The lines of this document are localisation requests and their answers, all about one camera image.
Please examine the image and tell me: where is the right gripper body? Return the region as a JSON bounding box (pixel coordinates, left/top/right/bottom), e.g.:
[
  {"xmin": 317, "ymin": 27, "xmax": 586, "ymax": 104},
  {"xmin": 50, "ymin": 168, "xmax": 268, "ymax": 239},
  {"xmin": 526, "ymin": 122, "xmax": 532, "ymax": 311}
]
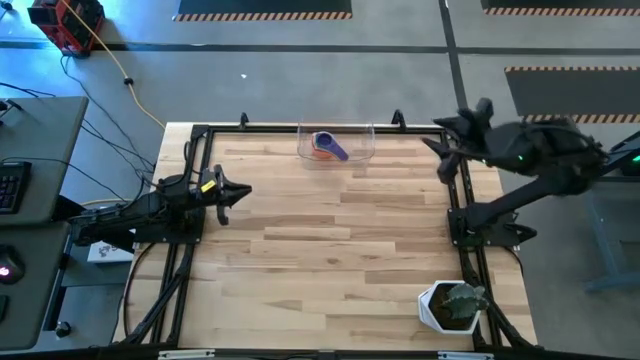
[{"xmin": 437, "ymin": 98, "xmax": 495, "ymax": 184}]

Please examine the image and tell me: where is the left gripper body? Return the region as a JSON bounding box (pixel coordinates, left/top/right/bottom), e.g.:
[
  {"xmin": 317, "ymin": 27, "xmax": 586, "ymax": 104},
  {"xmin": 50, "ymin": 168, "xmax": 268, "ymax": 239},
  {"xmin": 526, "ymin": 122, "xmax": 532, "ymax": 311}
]
[{"xmin": 190, "ymin": 164, "xmax": 231, "ymax": 227}]

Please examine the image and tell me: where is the pink-red measuring cup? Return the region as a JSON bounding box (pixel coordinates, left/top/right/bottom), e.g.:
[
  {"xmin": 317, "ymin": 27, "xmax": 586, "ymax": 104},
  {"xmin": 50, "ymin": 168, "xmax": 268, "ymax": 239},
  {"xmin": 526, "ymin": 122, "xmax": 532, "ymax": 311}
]
[{"xmin": 311, "ymin": 132, "xmax": 334, "ymax": 161}]

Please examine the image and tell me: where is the purple measuring cup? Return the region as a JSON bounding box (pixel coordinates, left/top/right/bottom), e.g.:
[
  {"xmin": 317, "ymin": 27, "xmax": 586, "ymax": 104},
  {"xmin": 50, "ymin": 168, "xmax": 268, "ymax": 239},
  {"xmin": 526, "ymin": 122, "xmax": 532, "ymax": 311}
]
[{"xmin": 315, "ymin": 130, "xmax": 350, "ymax": 163}]

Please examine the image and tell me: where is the clear plastic basket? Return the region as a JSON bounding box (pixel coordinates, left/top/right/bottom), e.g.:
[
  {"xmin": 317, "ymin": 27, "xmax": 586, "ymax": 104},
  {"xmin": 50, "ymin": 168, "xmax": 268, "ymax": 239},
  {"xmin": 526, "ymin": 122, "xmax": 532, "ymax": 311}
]
[{"xmin": 296, "ymin": 116, "xmax": 377, "ymax": 171}]

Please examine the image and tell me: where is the white printed box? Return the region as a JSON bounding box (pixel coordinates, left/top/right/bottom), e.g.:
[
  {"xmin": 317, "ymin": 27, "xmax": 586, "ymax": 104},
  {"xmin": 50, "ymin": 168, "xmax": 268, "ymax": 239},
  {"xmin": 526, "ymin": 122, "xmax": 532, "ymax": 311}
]
[{"xmin": 87, "ymin": 234, "xmax": 136, "ymax": 265}]

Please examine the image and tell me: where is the black hazard-striped floor mat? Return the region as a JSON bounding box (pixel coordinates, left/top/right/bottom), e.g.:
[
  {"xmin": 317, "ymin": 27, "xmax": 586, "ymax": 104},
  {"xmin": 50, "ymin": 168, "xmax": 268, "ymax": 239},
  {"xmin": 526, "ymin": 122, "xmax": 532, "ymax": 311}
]
[
  {"xmin": 172, "ymin": 0, "xmax": 354, "ymax": 22},
  {"xmin": 479, "ymin": 0, "xmax": 640, "ymax": 16},
  {"xmin": 503, "ymin": 65, "xmax": 640, "ymax": 125}
]

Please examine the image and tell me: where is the green cactus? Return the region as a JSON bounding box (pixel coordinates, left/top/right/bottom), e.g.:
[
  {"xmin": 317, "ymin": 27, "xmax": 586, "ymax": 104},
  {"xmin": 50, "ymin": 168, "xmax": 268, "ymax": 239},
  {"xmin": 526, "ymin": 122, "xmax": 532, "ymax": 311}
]
[{"xmin": 439, "ymin": 282, "xmax": 490, "ymax": 321}]

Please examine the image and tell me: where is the grey desk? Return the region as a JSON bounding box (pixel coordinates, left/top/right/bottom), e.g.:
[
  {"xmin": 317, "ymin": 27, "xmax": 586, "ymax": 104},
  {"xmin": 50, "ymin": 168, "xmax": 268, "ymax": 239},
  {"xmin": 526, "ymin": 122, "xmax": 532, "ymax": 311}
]
[
  {"xmin": 0, "ymin": 96, "xmax": 90, "ymax": 227},
  {"xmin": 0, "ymin": 222, "xmax": 71, "ymax": 351}
]

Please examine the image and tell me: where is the white angular plant pot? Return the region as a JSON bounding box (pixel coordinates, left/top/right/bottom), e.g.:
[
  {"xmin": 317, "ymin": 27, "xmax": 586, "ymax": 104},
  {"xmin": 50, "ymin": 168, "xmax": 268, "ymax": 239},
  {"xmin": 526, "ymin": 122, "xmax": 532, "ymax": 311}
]
[{"xmin": 417, "ymin": 279, "xmax": 484, "ymax": 335}]

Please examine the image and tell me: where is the black keyboard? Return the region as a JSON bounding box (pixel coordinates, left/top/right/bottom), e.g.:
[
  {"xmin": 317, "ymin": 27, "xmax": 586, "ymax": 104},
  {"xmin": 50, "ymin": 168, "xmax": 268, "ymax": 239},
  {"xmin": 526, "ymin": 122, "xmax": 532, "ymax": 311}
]
[{"xmin": 0, "ymin": 160, "xmax": 33, "ymax": 215}]

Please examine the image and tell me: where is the blue-grey metal table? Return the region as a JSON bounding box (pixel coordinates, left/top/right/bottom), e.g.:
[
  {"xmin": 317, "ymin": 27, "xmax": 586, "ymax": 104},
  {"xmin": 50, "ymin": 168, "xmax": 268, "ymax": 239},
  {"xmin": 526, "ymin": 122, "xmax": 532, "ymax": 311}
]
[{"xmin": 549, "ymin": 130, "xmax": 640, "ymax": 294}]

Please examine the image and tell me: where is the black computer mouse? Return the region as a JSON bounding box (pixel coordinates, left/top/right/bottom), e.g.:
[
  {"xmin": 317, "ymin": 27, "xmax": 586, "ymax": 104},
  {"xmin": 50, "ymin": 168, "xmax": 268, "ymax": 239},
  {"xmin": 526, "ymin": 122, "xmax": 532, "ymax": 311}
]
[{"xmin": 0, "ymin": 243, "xmax": 26, "ymax": 286}]

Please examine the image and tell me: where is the red and black case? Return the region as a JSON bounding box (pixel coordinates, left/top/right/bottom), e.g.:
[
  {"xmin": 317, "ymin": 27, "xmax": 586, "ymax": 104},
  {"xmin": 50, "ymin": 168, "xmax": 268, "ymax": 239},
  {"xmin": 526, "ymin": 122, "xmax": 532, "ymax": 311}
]
[{"xmin": 27, "ymin": 0, "xmax": 106, "ymax": 57}]

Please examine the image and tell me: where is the yellow extension cable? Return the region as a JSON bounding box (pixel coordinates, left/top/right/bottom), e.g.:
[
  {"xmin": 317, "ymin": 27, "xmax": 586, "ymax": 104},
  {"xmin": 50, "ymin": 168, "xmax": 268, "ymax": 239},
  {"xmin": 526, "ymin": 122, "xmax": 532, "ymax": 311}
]
[{"xmin": 59, "ymin": 0, "xmax": 167, "ymax": 130}]

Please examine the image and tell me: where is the white bracket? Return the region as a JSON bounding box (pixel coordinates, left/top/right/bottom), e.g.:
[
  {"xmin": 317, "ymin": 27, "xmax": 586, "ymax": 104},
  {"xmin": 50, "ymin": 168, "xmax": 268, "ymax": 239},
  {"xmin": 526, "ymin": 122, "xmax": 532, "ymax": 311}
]
[
  {"xmin": 157, "ymin": 349, "xmax": 216, "ymax": 360},
  {"xmin": 438, "ymin": 351, "xmax": 495, "ymax": 360}
]

